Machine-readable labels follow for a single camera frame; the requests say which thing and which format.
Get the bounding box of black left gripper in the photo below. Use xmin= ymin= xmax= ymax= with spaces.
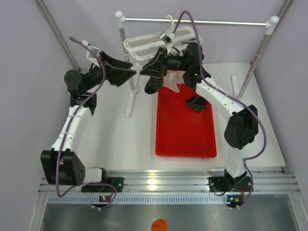
xmin=84 ymin=51 xmax=136 ymax=91

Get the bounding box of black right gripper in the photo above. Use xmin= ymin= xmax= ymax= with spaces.
xmin=141 ymin=48 xmax=191 ymax=78

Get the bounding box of black striped sock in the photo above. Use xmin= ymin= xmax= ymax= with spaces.
xmin=185 ymin=96 xmax=206 ymax=112
xmin=144 ymin=77 xmax=164 ymax=94

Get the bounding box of pale pink sock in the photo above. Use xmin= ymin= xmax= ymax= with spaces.
xmin=163 ymin=70 xmax=185 ymax=93

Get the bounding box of white clip sock hanger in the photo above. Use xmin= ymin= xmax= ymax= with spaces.
xmin=123 ymin=15 xmax=197 ymax=64

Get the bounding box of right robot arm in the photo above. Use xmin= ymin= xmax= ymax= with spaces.
xmin=141 ymin=43 xmax=262 ymax=191

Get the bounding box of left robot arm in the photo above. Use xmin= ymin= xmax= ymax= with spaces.
xmin=40 ymin=51 xmax=137 ymax=191

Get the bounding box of white rack base foot left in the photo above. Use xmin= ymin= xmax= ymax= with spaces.
xmin=125 ymin=71 xmax=140 ymax=117

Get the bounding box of red plastic tray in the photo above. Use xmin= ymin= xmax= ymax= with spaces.
xmin=155 ymin=84 xmax=217 ymax=158

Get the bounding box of orange round object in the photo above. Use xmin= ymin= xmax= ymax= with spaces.
xmin=151 ymin=219 xmax=167 ymax=231

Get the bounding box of white drying rack frame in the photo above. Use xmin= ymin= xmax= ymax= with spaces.
xmin=115 ymin=11 xmax=280 ymax=99

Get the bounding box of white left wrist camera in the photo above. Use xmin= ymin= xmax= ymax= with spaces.
xmin=82 ymin=40 xmax=99 ymax=66

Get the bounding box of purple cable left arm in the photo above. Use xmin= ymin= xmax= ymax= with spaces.
xmin=55 ymin=36 xmax=117 ymax=198

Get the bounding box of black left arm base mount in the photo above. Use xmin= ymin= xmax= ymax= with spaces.
xmin=81 ymin=177 xmax=124 ymax=193

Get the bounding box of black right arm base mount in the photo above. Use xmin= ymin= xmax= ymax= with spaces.
xmin=208 ymin=176 xmax=252 ymax=196

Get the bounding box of aluminium mounting rail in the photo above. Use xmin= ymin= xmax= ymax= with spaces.
xmin=38 ymin=168 xmax=301 ymax=193

